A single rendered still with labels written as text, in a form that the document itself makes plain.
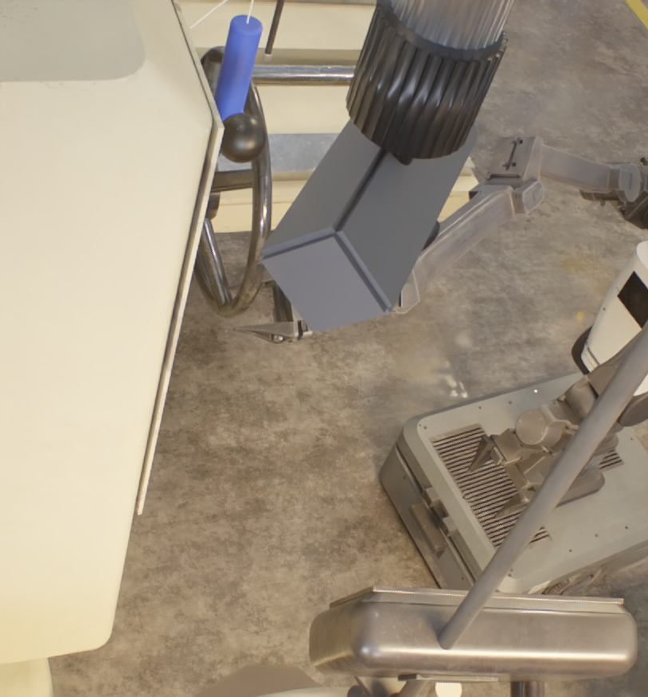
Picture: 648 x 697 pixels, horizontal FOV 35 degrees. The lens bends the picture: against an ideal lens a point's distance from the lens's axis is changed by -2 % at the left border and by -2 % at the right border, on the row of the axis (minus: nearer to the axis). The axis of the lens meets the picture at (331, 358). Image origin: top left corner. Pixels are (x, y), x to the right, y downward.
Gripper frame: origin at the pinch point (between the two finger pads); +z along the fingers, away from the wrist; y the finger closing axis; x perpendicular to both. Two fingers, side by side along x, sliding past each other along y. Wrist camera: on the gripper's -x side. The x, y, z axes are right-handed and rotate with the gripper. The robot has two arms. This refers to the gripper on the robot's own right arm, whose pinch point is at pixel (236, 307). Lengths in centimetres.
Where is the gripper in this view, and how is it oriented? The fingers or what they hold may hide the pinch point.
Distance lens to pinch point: 143.3
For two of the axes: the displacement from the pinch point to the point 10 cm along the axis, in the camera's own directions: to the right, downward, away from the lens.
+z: -9.2, 0.9, -3.8
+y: -1.4, -9.8, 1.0
